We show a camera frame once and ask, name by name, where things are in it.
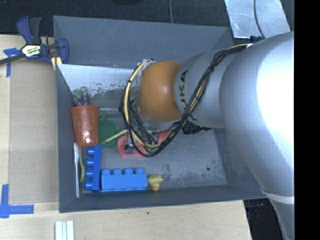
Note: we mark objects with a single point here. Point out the narrow blue toy brick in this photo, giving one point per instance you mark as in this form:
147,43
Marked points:
96,169

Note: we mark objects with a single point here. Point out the grey metal bin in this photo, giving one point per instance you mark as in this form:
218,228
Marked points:
190,159

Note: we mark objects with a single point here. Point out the green round lid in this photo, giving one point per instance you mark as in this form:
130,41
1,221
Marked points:
108,131

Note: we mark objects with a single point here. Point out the red-brown plastic flower pot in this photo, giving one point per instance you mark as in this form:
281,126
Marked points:
85,126

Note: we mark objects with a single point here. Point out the salmon pink flat toy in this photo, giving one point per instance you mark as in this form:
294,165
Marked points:
122,149

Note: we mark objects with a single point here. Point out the yellow-green plastic spoon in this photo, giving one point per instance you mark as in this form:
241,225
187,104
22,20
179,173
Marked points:
82,166

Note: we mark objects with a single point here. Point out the pale wood board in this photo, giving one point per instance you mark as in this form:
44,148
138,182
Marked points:
32,134

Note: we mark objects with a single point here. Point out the wide blue toy brick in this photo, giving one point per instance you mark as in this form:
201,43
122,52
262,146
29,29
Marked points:
123,181

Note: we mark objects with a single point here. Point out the white plastic spoon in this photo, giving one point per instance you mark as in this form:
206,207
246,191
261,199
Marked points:
76,164

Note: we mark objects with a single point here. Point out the yellow toy duck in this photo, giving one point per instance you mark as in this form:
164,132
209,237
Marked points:
155,180

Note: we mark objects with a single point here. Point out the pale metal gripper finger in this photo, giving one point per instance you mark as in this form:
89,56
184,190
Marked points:
129,147

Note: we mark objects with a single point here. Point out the purple and green toy plant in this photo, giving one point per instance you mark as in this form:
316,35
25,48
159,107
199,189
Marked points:
82,96

